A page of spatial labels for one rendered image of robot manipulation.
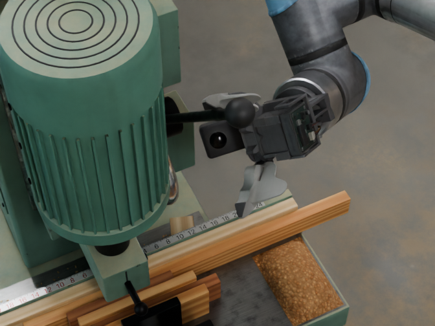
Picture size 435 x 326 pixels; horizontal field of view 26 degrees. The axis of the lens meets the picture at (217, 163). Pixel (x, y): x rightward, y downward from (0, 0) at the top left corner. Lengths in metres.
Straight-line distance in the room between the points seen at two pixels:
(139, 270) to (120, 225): 0.19
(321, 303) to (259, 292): 0.10
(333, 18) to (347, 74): 0.08
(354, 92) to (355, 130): 1.53
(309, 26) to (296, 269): 0.39
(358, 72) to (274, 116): 0.24
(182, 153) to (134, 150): 0.46
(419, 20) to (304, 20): 0.16
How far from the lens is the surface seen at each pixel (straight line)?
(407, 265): 2.63
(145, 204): 1.17
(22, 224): 1.56
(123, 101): 1.00
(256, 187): 1.19
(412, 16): 1.35
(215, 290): 1.47
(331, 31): 1.36
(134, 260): 1.34
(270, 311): 1.49
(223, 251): 1.49
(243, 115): 1.04
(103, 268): 1.34
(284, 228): 1.53
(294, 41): 1.35
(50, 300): 1.46
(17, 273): 1.67
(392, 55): 3.12
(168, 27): 1.34
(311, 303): 1.48
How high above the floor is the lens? 2.21
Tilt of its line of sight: 53 degrees down
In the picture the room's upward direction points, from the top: straight up
